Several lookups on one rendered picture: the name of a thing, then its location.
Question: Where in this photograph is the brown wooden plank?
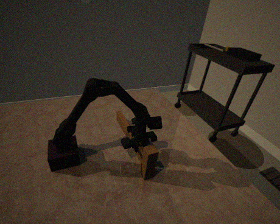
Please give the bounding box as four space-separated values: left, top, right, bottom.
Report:
117 111 144 163

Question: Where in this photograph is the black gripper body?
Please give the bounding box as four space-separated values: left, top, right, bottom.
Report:
121 128 157 149

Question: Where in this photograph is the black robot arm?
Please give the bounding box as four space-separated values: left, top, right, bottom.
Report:
52 78 162 153

